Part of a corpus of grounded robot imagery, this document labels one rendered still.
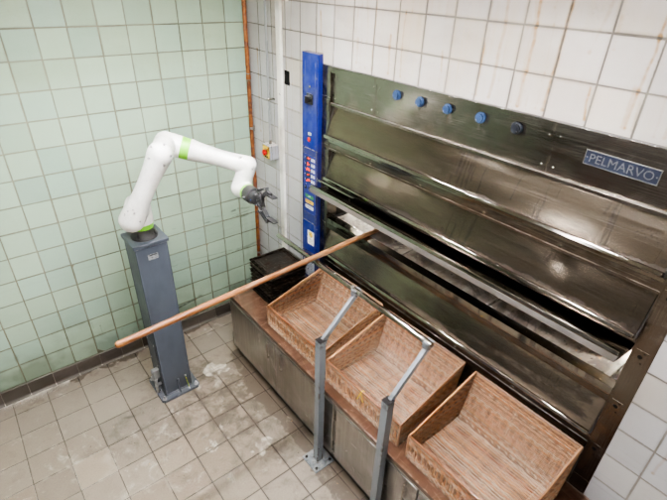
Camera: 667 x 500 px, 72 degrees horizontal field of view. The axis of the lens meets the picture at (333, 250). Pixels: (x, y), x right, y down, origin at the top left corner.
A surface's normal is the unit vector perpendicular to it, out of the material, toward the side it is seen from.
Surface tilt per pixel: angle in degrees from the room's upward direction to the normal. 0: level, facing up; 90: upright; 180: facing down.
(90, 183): 90
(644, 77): 90
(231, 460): 0
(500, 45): 90
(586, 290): 70
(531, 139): 90
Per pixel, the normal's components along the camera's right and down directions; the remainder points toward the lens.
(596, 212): -0.71, -0.04
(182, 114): 0.63, 0.42
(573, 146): -0.78, 0.30
